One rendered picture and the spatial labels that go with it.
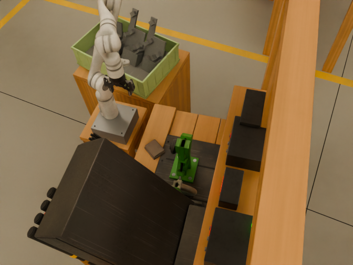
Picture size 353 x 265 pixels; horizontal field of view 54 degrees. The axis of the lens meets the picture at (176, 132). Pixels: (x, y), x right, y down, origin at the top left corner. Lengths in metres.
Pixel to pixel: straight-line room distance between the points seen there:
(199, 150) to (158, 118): 0.33
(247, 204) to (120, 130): 1.07
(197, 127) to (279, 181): 1.36
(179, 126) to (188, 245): 0.87
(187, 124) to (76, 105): 1.62
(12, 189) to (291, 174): 2.70
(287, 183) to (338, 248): 2.15
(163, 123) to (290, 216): 1.44
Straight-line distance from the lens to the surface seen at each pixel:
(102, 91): 1.86
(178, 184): 1.55
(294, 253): 0.70
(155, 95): 2.33
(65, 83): 3.67
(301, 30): 1.04
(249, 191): 1.16
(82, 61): 2.56
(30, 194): 3.11
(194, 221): 1.43
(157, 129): 2.04
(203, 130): 2.05
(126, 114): 2.08
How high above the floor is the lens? 2.60
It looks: 57 degrees down
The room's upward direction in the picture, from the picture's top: 5 degrees counter-clockwise
